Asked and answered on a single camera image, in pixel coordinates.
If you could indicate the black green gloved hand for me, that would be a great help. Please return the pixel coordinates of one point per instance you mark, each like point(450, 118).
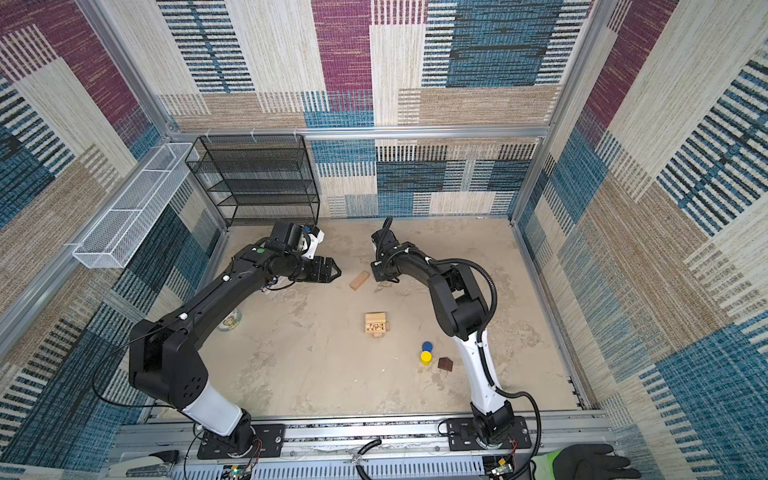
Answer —
point(583, 462)

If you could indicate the black wire shelf rack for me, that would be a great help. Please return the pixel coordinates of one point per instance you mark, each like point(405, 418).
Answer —
point(255, 180)

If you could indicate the white wire basket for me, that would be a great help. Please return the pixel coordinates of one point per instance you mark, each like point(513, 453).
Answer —
point(117, 235)

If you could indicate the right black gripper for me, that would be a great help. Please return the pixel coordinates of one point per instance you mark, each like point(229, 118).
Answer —
point(379, 275)

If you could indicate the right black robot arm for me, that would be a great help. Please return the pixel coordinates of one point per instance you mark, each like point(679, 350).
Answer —
point(464, 299)

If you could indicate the yellow cylinder block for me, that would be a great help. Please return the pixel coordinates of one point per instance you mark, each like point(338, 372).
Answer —
point(426, 357)

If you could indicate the dark brown house block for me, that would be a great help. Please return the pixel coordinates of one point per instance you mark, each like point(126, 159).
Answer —
point(446, 364)

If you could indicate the plain wood block left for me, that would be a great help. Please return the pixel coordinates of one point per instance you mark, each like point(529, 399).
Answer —
point(359, 280)

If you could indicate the cow picture wood block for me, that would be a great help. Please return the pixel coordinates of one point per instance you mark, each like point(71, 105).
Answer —
point(370, 328)

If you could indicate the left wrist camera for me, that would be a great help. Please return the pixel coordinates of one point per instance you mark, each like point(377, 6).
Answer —
point(313, 237)

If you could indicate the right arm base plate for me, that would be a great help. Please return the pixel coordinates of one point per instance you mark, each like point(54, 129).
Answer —
point(462, 436)

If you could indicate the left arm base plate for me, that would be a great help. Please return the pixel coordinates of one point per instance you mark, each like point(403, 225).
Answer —
point(263, 441)

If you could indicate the aluminium front rail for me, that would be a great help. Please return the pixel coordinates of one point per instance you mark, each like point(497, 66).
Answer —
point(345, 447)

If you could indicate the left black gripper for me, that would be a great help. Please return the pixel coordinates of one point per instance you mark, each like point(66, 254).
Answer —
point(317, 272)

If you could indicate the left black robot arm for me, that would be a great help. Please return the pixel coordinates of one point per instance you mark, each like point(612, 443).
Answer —
point(164, 359)

